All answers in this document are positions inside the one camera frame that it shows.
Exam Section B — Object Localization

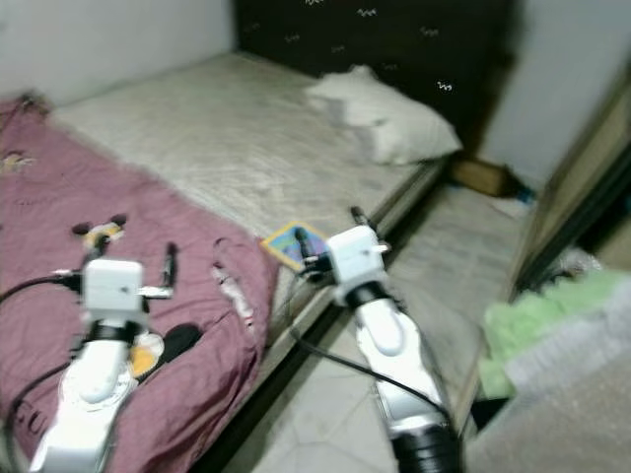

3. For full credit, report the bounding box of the light green ruffled dress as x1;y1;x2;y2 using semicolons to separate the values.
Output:
478;271;631;397

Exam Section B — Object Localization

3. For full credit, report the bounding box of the brown cardboard box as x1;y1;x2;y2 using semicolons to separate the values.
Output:
452;158;514;196

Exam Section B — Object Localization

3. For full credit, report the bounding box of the clear bubble wrap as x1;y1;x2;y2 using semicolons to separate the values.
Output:
463;315;631;473

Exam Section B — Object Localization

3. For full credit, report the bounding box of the dark bed frame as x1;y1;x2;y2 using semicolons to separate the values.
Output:
187;163;450;473

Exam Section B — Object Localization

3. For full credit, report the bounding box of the dark tufted headboard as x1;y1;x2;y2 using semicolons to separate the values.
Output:
235;0;519;149

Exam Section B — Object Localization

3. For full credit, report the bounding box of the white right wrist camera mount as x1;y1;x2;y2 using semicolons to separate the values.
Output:
327;225;389;288

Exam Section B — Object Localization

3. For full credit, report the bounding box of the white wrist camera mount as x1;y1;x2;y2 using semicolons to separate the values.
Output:
83;258;145;319
327;225;389;288

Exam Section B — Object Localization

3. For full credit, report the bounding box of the yellow bordered picture book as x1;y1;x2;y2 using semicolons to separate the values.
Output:
261;222;331;272

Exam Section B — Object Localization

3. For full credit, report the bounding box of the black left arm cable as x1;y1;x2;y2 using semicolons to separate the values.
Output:
0;271;86;473

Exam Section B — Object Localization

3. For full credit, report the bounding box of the white quilted mattress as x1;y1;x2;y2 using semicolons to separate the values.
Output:
49;54;450;326

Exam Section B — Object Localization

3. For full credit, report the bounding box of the purple cartoon print blanket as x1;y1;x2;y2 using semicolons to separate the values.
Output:
0;94;279;473

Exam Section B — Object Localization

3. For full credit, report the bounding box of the white pillow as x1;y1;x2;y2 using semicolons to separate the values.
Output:
304;67;462;167

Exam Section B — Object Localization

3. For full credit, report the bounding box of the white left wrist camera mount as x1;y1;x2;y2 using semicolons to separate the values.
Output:
83;258;145;319

